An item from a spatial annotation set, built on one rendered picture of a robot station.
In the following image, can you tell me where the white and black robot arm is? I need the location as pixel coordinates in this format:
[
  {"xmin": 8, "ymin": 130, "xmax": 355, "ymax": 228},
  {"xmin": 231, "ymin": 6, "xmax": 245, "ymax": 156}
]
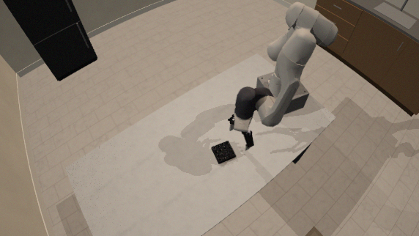
[{"xmin": 234, "ymin": 2, "xmax": 338, "ymax": 132}]

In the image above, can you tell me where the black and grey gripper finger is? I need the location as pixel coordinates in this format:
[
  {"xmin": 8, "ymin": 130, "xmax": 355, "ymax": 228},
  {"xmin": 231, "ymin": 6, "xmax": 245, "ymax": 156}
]
[
  {"xmin": 242, "ymin": 130, "xmax": 254, "ymax": 151},
  {"xmin": 228, "ymin": 115, "xmax": 234, "ymax": 131}
]

